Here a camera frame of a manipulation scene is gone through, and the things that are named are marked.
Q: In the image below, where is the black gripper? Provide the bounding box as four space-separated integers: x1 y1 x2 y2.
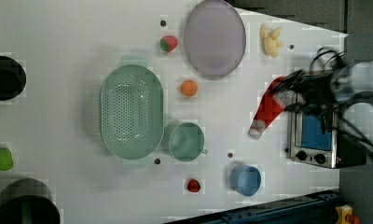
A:
271 70 336 114

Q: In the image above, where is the red plush ketchup bottle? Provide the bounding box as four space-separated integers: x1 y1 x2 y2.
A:
248 77 294 139

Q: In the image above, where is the silver black toaster oven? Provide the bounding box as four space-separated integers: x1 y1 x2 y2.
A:
286 94 366 169

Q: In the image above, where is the yellow plush banana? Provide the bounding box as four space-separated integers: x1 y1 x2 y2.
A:
260 24 283 58

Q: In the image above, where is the grey round plate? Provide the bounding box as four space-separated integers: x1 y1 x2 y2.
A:
184 0 246 76

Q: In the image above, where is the blue cup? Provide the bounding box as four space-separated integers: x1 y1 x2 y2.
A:
229 164 261 197

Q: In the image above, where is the orange plush fruit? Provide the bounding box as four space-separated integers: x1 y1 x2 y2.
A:
180 80 198 97

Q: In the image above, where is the small red plush fruit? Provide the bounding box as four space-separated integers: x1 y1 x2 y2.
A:
186 179 200 193

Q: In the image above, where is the red green plush strawberry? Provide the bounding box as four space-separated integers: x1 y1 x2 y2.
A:
159 35 178 52

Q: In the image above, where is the green perforated colander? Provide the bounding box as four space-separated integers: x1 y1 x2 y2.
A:
100 55 164 169

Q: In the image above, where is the black round base upper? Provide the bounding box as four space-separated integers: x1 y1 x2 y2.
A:
0 56 26 101

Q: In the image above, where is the green plush pear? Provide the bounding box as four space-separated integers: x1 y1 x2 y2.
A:
0 147 14 171

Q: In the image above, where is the blue metal frame rail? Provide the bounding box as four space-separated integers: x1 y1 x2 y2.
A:
167 190 345 224

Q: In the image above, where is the green cup with handle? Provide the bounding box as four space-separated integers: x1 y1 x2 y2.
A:
167 122 208 162

